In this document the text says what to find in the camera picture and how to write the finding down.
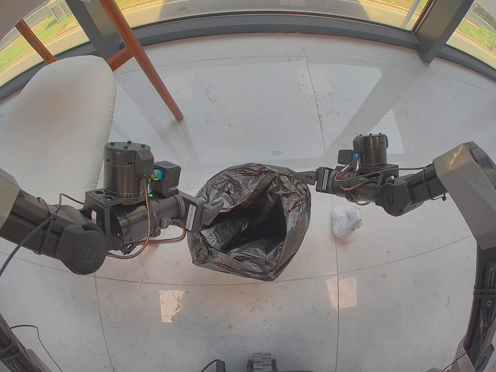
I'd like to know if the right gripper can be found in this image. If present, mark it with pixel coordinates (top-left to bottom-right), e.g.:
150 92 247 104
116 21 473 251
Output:
295 167 362 199

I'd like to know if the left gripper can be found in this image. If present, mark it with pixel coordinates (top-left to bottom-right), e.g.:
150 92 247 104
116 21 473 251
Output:
149 192 225 234

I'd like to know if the black plastic bag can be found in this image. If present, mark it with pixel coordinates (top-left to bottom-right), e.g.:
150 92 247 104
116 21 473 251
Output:
186 162 313 282

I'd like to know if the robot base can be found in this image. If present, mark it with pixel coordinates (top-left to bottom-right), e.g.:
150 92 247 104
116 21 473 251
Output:
201 353 311 372

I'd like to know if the crumpled white paper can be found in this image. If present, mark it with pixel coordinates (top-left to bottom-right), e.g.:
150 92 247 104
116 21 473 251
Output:
331 205 363 243

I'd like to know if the wooden chair with white cushions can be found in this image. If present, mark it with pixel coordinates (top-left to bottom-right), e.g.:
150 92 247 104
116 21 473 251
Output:
0 0 184 205

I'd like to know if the window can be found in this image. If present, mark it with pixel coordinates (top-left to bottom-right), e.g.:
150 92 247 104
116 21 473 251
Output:
0 0 496 100

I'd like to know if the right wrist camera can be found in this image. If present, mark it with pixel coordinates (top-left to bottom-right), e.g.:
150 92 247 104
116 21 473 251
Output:
337 149 360 169

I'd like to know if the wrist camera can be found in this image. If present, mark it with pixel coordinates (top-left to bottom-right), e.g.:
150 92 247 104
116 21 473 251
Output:
149 161 182 199
337 149 360 169

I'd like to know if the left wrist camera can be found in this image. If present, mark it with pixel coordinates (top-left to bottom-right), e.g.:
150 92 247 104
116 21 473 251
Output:
149 161 182 199

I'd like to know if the black cable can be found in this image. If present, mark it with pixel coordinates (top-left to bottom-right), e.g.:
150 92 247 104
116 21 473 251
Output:
9 324 52 372

